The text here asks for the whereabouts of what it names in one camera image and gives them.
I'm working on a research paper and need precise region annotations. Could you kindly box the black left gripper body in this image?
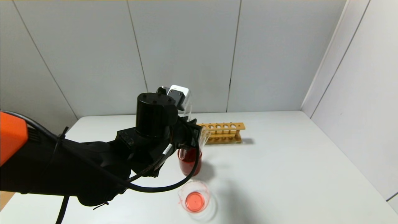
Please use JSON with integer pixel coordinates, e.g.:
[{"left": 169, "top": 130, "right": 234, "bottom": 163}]
[{"left": 172, "top": 117, "right": 203, "bottom": 150}]

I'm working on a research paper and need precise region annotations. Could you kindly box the test tube with red pigment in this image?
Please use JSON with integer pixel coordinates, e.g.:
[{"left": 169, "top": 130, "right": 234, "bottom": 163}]
[{"left": 179, "top": 92, "right": 194, "bottom": 160}]

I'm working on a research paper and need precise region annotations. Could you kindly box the wooden test tube rack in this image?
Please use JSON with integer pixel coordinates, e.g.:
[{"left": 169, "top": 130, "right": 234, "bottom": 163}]
[{"left": 199, "top": 122, "right": 246, "bottom": 144}]

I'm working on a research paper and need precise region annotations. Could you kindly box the red cup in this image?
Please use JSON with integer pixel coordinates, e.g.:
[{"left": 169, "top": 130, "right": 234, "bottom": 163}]
[{"left": 178, "top": 146, "right": 203, "bottom": 177}]

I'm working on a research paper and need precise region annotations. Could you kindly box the clear glass beaker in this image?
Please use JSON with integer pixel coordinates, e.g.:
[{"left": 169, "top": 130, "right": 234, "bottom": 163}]
[{"left": 178, "top": 180, "right": 211, "bottom": 214}]

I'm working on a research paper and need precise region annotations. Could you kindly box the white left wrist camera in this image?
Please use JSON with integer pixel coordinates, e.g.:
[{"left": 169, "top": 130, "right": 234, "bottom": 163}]
[{"left": 167, "top": 85, "right": 190, "bottom": 111}]

